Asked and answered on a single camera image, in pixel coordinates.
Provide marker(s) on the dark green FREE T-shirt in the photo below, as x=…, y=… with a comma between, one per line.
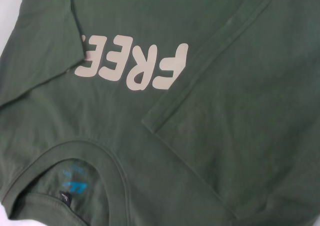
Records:
x=175, y=111

